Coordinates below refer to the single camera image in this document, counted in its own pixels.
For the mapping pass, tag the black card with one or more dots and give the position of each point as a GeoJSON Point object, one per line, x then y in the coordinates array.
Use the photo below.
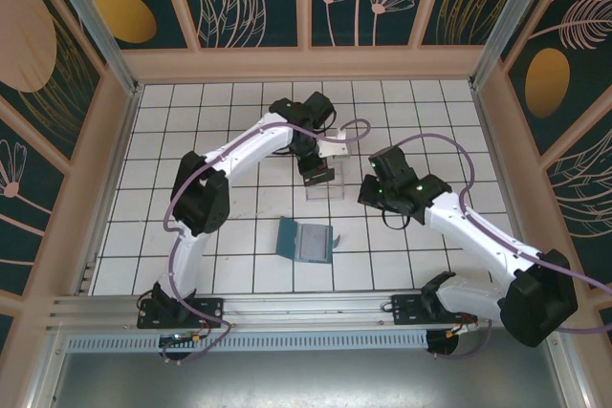
{"type": "Point", "coordinates": [318, 178]}

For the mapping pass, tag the clear acrylic card stand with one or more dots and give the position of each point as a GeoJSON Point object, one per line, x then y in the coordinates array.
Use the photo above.
{"type": "Point", "coordinates": [334, 188]}

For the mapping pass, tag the grey card pink print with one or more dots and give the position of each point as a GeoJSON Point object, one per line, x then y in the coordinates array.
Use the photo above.
{"type": "Point", "coordinates": [314, 242]}

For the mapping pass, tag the teal card holder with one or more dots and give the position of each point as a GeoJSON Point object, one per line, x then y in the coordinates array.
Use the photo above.
{"type": "Point", "coordinates": [287, 236]}

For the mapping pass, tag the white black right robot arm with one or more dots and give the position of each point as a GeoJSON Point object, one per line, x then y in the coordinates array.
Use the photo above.
{"type": "Point", "coordinates": [478, 236]}

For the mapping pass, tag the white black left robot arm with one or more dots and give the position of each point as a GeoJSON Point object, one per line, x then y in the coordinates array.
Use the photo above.
{"type": "Point", "coordinates": [239, 150]}

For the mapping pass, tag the grey metal sheet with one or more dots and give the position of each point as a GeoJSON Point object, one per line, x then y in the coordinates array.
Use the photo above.
{"type": "Point", "coordinates": [306, 379]}

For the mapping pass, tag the small circuit board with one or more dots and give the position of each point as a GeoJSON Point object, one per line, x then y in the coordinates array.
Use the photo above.
{"type": "Point", "coordinates": [178, 337]}

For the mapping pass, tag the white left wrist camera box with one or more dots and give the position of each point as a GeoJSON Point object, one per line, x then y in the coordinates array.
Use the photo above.
{"type": "Point", "coordinates": [334, 146]}

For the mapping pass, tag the aluminium side rail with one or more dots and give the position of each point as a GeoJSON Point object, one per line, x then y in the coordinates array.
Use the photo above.
{"type": "Point", "coordinates": [491, 140]}
{"type": "Point", "coordinates": [109, 188]}

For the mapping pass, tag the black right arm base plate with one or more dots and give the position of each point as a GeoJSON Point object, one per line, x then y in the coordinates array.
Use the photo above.
{"type": "Point", "coordinates": [406, 308]}

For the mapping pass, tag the aluminium mounting rail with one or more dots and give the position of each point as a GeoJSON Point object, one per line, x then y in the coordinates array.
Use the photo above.
{"type": "Point", "coordinates": [306, 305]}

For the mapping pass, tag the aluminium corner post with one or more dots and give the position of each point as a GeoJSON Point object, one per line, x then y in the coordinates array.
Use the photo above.
{"type": "Point", "coordinates": [95, 21]}
{"type": "Point", "coordinates": [509, 21]}

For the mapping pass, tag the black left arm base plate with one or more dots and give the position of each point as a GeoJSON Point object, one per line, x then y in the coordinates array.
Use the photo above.
{"type": "Point", "coordinates": [210, 310]}

